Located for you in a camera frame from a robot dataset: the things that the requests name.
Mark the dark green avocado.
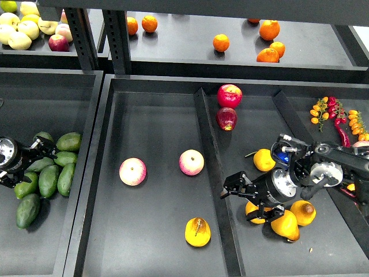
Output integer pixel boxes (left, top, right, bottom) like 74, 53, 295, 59
16, 193, 41, 229
26, 157, 54, 173

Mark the yellow pear bottom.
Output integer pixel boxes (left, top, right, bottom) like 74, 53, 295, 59
270, 210, 300, 241

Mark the green avocado top right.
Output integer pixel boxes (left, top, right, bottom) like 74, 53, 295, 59
56, 132, 82, 152

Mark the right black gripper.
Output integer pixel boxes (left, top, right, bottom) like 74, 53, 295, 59
220, 169, 297, 222

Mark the green avocado centre right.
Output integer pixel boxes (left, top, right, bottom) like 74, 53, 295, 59
54, 151, 78, 167

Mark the dark red apple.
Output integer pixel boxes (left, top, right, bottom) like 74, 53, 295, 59
216, 107, 238, 131

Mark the orange on shelf front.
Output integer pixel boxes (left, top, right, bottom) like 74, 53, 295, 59
257, 48, 280, 63

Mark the yellow pear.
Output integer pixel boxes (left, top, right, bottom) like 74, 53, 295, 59
184, 217, 211, 247
290, 200, 317, 226
245, 201, 266, 224
270, 210, 300, 241
244, 148, 276, 172

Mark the black left tray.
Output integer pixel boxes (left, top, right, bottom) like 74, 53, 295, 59
1, 69, 103, 276

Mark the yellow pear top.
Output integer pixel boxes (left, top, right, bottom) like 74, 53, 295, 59
244, 148, 276, 172

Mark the green avocado lower right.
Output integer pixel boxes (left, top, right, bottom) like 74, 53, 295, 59
57, 163, 76, 197

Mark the large orange on shelf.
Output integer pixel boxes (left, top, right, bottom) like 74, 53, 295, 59
259, 20, 280, 41

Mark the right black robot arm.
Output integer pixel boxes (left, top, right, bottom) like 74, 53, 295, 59
221, 134, 368, 222

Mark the orange on shelf centre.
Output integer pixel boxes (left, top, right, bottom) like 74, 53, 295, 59
213, 33, 230, 53

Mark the red apple on shelf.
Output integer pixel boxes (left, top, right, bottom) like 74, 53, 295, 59
48, 34, 69, 52

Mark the black shelf post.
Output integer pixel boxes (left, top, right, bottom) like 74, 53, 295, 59
102, 10, 132, 75

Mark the red chili pepper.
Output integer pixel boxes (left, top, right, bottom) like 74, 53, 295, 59
334, 118, 351, 148

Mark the green avocado middle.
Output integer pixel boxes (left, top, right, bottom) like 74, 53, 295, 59
39, 164, 59, 198

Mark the cherry tomato vine left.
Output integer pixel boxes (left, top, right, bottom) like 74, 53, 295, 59
310, 96, 329, 132

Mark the pink apple at right edge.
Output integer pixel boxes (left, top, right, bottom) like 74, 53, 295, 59
352, 140, 369, 148

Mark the orange on shelf right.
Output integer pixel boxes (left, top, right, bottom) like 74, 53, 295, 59
269, 42, 285, 58

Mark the light green avocado bottom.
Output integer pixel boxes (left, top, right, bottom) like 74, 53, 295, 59
14, 172, 39, 199

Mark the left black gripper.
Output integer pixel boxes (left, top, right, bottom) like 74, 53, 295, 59
1, 136, 58, 188

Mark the bright red apple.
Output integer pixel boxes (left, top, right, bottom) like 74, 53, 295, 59
217, 84, 243, 109

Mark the black tray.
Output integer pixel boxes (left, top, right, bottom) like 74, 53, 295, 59
1, 69, 103, 276
63, 75, 368, 276

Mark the orange cherry tomato vine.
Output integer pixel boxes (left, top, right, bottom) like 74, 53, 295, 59
348, 110, 369, 141

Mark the pink apple left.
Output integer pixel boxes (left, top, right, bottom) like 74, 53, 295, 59
119, 158, 146, 186

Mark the pale yellow apple front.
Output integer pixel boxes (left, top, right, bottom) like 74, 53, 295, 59
8, 32, 32, 50

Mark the green avocado top left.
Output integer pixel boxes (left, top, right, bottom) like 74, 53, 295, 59
32, 131, 54, 143

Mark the orange on shelf left edge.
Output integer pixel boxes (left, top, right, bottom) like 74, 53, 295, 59
126, 17, 138, 36

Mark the black middle tray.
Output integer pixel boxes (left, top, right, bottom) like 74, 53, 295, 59
63, 75, 368, 276

